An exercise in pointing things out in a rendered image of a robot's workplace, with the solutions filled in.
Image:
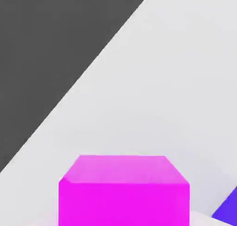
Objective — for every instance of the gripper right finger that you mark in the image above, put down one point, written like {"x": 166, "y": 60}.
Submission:
{"x": 201, "y": 220}

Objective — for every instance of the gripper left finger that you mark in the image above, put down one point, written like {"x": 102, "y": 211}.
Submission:
{"x": 50, "y": 223}

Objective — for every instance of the small magenta cube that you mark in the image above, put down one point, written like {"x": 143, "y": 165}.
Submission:
{"x": 124, "y": 202}

